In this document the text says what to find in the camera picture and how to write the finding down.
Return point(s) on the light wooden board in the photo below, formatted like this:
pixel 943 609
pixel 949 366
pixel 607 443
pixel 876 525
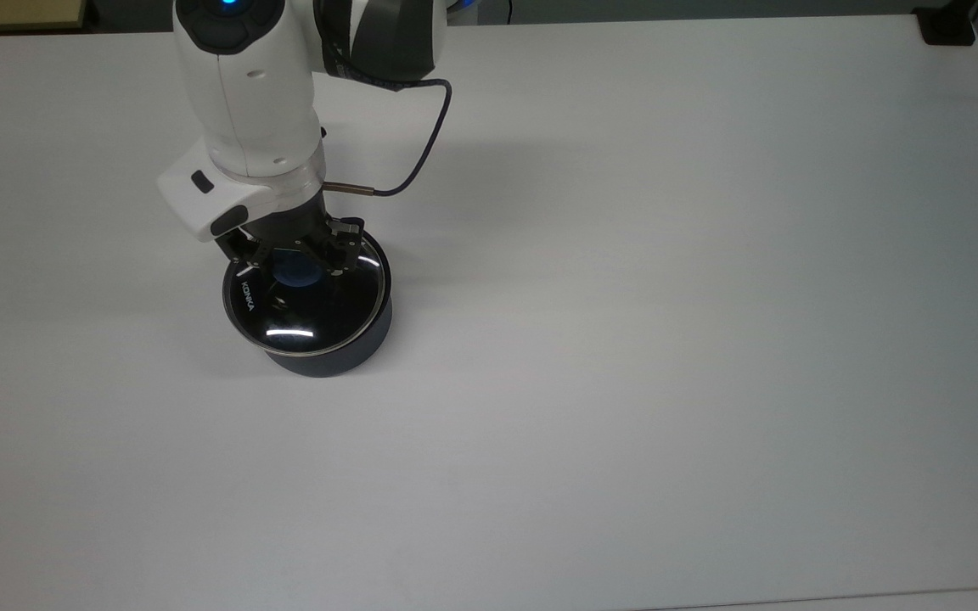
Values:
pixel 14 13

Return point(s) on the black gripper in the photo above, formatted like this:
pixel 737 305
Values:
pixel 289 225

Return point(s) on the glass lid with blue knob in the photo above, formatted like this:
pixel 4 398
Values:
pixel 311 314

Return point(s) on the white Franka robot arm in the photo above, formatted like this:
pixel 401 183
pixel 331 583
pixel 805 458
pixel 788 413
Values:
pixel 255 102

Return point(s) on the black camera stand, table clamp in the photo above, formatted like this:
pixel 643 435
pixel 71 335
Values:
pixel 947 25

